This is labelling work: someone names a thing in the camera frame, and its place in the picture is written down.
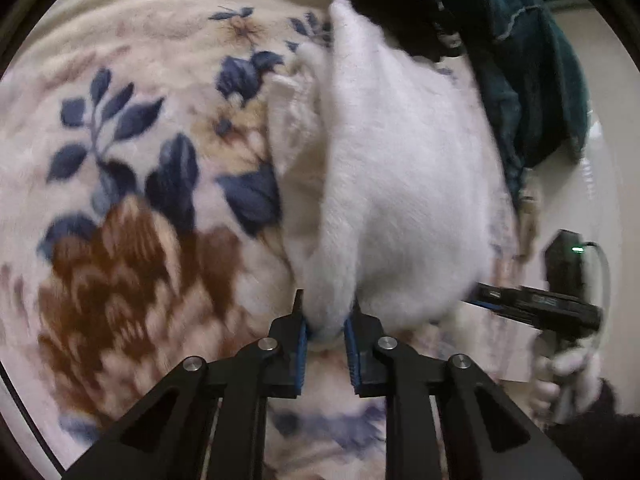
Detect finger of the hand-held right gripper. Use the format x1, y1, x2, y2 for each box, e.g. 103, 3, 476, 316
462, 282, 526, 322

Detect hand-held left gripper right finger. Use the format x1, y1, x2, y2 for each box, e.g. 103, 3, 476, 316
343, 297, 585, 480

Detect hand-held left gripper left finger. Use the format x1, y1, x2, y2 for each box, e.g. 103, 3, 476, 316
61, 289, 308, 480

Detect white sweater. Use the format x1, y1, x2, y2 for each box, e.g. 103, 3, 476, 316
267, 0, 518, 348

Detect person's right forearm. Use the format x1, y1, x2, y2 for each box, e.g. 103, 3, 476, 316
542, 377, 640, 480

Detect person's right hand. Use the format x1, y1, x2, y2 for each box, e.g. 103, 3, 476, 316
529, 337, 603, 426

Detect white headboard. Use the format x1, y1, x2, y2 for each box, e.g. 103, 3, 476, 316
520, 7, 640, 391

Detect floral blanket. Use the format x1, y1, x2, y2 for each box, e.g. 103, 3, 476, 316
0, 0, 531, 480

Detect teal quilt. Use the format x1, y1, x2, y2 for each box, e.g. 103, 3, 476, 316
420, 0, 593, 211

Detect grey cable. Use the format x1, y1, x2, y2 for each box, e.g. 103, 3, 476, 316
582, 241, 612, 311

